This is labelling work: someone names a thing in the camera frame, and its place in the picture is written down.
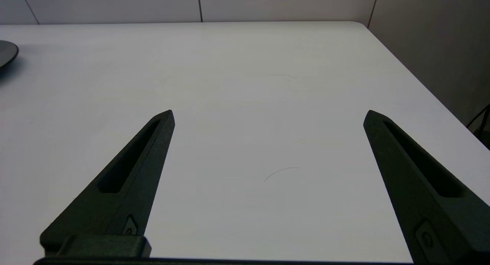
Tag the grey round plate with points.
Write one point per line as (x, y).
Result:
(7, 52)

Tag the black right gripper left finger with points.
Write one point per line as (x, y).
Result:
(126, 196)

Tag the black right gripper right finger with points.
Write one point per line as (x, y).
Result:
(413, 203)

